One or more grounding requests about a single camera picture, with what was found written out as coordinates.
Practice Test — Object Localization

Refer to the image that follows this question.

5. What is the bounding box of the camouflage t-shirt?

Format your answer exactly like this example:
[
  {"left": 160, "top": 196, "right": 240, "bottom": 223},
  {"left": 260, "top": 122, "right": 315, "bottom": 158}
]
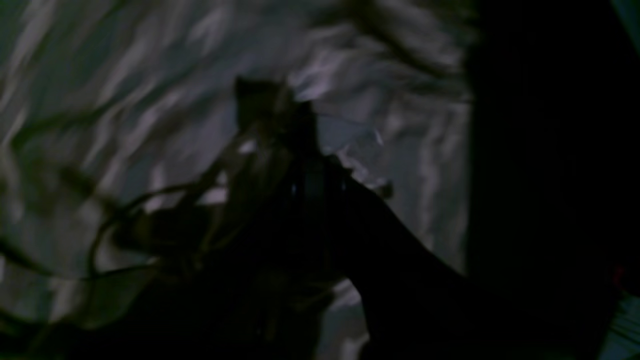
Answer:
[{"left": 1, "top": 0, "right": 475, "bottom": 360}]

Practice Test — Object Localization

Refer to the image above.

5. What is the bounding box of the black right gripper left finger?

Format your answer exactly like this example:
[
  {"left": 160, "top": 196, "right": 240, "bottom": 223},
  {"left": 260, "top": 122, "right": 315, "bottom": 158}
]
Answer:
[{"left": 30, "top": 155, "right": 326, "bottom": 360}]

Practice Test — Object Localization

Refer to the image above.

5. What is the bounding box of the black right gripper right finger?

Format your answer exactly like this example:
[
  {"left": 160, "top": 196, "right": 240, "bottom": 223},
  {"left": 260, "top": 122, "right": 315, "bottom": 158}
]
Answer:
[{"left": 325, "top": 156, "right": 601, "bottom": 360}]

